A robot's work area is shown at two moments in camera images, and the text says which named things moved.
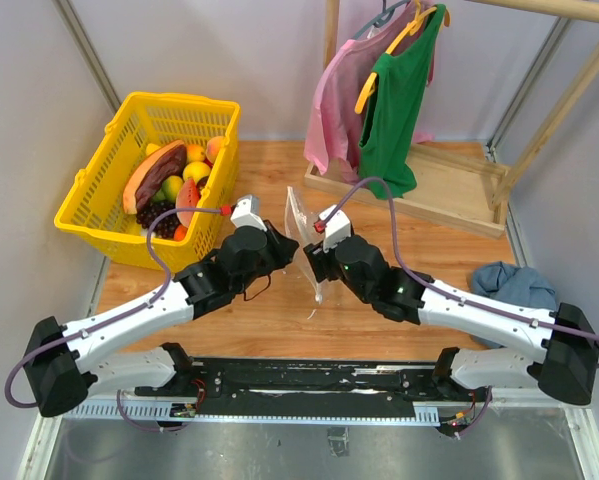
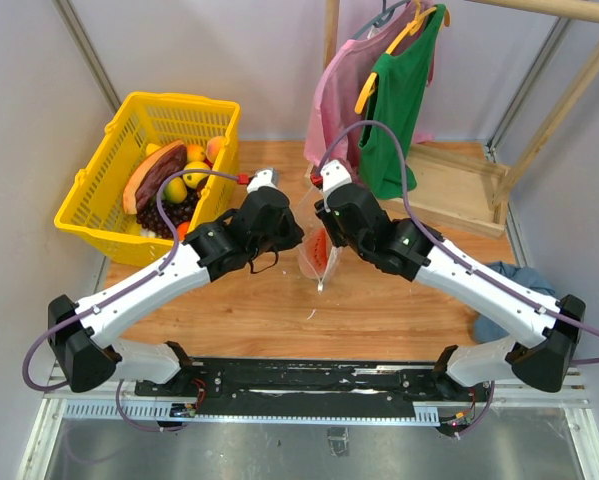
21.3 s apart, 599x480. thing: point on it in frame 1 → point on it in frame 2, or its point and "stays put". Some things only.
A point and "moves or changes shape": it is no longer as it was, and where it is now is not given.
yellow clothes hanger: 411,30 stays put
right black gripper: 319,260 → 324,212
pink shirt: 333,127 stays put
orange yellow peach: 195,153 stays put
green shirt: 393,110 stays put
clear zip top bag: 300,222 moves or changes shape
